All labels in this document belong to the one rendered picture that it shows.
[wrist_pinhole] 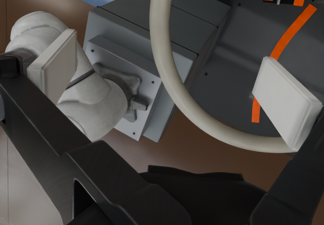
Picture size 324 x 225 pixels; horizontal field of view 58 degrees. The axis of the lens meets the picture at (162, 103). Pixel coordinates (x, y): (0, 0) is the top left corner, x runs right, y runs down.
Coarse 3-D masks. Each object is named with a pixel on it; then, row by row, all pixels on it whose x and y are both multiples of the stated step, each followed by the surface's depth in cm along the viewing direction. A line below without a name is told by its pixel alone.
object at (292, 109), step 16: (272, 64) 19; (256, 80) 21; (272, 80) 19; (288, 80) 17; (256, 96) 21; (272, 96) 18; (288, 96) 17; (304, 96) 15; (272, 112) 18; (288, 112) 16; (304, 112) 15; (288, 128) 16; (304, 128) 15; (288, 144) 16
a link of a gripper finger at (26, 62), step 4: (32, 56) 16; (24, 60) 16; (28, 60) 16; (32, 60) 16; (24, 64) 15; (28, 64) 15; (24, 68) 15; (24, 72) 14; (0, 96) 12; (0, 100) 13; (0, 104) 13; (0, 108) 13; (0, 112) 13; (0, 116) 13; (4, 116) 13; (0, 120) 13
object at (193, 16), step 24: (120, 0) 114; (144, 0) 123; (192, 0) 144; (216, 0) 158; (96, 24) 101; (120, 24) 98; (144, 24) 104; (192, 24) 119; (216, 24) 128; (144, 48) 99; (192, 48) 101; (192, 72) 112; (168, 96) 105; (168, 120) 112
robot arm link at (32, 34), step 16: (32, 16) 77; (48, 16) 79; (16, 32) 76; (32, 32) 73; (48, 32) 75; (16, 48) 71; (32, 48) 70; (80, 48) 83; (80, 64) 81; (80, 80) 81
